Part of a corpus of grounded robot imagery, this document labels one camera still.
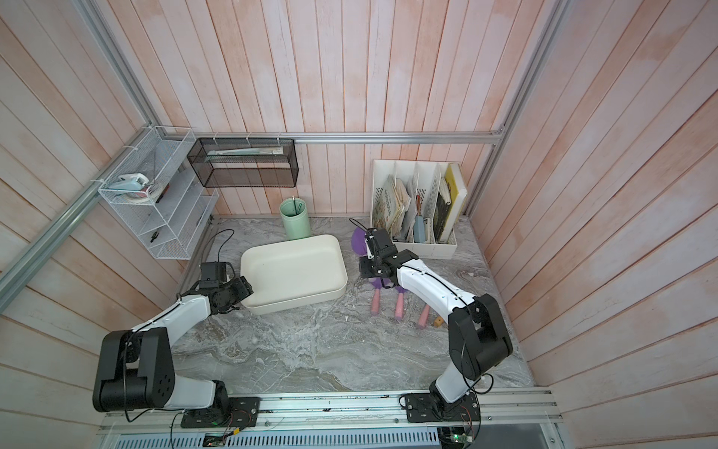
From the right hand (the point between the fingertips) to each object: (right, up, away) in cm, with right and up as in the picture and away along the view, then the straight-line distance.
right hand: (365, 264), depth 90 cm
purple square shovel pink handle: (+4, -12, +5) cm, 13 cm away
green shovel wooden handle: (+23, -18, -4) cm, 29 cm away
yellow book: (+31, +32, +7) cm, 45 cm away
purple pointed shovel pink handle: (+19, -17, -2) cm, 25 cm away
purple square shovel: (+12, -14, +2) cm, 18 cm away
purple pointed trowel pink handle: (-2, +7, +4) cm, 9 cm away
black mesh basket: (-45, +38, +13) cm, 60 cm away
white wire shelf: (-56, +12, -12) cm, 59 cm away
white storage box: (-27, -4, +11) cm, 30 cm away
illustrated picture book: (+10, +21, +8) cm, 24 cm away
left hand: (-41, -10, +3) cm, 42 cm away
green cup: (-25, +16, +11) cm, 32 cm away
